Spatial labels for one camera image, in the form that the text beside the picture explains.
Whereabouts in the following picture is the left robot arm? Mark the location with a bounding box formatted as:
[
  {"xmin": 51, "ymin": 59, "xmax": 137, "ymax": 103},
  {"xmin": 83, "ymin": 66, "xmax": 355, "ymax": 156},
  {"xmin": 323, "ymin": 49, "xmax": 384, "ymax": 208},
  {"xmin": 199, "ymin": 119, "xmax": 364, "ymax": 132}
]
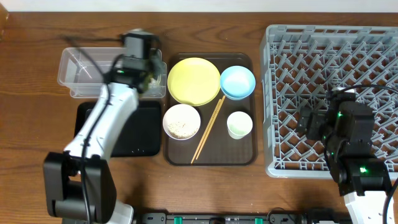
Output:
[{"xmin": 43, "ymin": 54, "xmax": 165, "ymax": 223}]

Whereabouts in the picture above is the wooden chopstick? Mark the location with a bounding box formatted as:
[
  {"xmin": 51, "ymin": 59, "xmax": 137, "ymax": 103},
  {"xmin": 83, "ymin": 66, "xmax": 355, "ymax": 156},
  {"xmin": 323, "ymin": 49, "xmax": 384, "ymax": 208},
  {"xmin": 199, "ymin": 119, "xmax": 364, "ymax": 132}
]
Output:
[
  {"xmin": 190, "ymin": 95, "xmax": 225, "ymax": 165},
  {"xmin": 194, "ymin": 96, "xmax": 226, "ymax": 161}
]

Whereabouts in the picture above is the black tray bin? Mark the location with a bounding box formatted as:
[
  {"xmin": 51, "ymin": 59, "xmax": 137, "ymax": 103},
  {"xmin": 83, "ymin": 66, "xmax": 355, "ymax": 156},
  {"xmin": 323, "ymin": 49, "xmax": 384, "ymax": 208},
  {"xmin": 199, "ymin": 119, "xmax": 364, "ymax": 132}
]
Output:
[{"xmin": 73, "ymin": 100, "xmax": 162, "ymax": 158}]

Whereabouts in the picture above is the crumpled white napkin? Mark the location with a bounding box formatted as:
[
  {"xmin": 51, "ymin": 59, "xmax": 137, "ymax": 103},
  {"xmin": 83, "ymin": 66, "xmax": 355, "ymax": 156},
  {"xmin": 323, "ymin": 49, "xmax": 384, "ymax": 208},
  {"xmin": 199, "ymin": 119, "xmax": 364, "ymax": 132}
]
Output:
[{"xmin": 148, "ymin": 77, "xmax": 162, "ymax": 91}]

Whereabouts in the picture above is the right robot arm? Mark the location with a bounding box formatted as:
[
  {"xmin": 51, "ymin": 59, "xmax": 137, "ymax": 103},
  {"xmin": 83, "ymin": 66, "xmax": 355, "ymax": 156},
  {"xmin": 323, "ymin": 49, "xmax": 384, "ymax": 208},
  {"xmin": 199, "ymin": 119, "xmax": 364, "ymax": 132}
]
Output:
[{"xmin": 296, "ymin": 85, "xmax": 397, "ymax": 223}]

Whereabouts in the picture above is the pale green cup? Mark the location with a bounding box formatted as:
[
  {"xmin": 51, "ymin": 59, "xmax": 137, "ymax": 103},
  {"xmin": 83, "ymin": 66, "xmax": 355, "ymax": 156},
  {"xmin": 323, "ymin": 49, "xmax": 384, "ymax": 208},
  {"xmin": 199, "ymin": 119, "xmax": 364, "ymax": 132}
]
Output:
[{"xmin": 227, "ymin": 111, "xmax": 253, "ymax": 139}]

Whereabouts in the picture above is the clear plastic bin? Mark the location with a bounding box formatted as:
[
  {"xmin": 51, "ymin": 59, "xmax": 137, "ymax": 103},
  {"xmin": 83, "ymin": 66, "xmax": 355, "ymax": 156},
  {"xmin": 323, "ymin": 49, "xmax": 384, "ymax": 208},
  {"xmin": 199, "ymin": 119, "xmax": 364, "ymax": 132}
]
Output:
[{"xmin": 58, "ymin": 47, "xmax": 167, "ymax": 98}]

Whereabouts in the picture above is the grey dishwasher rack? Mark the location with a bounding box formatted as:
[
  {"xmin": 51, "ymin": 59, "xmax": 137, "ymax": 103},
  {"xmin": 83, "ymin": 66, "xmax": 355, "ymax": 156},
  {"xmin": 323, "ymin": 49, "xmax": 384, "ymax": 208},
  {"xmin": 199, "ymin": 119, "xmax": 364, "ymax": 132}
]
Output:
[{"xmin": 260, "ymin": 25, "xmax": 397, "ymax": 179}]

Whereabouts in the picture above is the yellow plate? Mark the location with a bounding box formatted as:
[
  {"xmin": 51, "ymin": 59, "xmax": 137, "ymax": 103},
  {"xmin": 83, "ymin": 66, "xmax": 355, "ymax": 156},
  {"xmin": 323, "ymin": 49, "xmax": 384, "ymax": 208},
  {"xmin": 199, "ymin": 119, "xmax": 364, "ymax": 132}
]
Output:
[{"xmin": 167, "ymin": 57, "xmax": 221, "ymax": 106}]

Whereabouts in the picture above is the white bowl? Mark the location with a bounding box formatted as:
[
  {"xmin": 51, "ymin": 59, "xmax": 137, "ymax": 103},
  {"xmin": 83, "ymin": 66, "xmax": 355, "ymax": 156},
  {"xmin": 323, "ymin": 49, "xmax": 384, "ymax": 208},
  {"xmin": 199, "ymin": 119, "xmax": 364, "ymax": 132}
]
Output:
[{"xmin": 162, "ymin": 104, "xmax": 201, "ymax": 141}]

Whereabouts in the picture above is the light blue bowl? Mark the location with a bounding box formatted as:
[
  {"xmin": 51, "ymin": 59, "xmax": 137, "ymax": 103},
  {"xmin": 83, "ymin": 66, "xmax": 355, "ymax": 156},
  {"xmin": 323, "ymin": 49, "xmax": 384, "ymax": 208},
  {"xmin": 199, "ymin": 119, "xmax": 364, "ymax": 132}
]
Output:
[{"xmin": 220, "ymin": 65, "xmax": 256, "ymax": 100}]

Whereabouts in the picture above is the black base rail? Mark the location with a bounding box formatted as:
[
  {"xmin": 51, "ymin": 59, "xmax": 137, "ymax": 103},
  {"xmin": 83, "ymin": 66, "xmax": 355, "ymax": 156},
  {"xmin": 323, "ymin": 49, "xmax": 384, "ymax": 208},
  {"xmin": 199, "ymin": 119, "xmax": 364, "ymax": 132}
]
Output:
[{"xmin": 132, "ymin": 207, "xmax": 353, "ymax": 224}]

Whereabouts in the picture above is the dark brown serving tray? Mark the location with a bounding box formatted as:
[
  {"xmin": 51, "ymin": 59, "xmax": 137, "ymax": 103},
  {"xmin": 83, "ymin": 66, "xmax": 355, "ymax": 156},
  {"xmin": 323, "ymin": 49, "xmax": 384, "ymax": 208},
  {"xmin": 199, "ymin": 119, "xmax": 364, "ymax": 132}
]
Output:
[{"xmin": 163, "ymin": 53, "xmax": 257, "ymax": 166}]

